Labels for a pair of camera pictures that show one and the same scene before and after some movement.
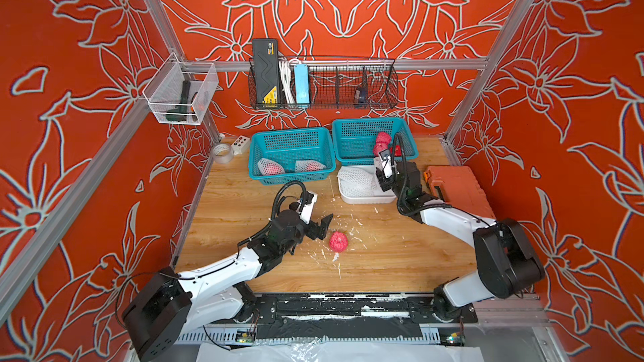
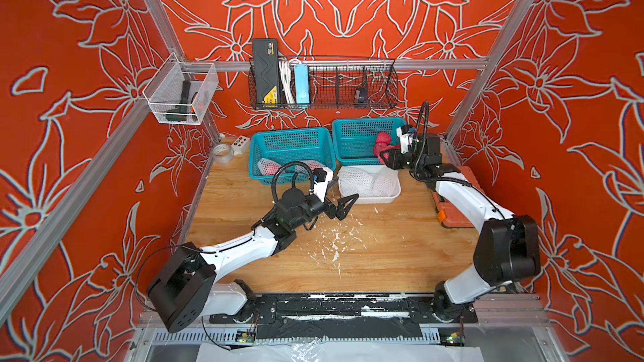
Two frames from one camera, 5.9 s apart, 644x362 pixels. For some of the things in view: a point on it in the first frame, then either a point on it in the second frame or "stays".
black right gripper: (382, 180) to (393, 158)
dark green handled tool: (179, 113) stays
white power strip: (240, 145) stays
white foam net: (355, 183) stays
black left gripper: (313, 228) to (342, 212)
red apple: (382, 141) stays
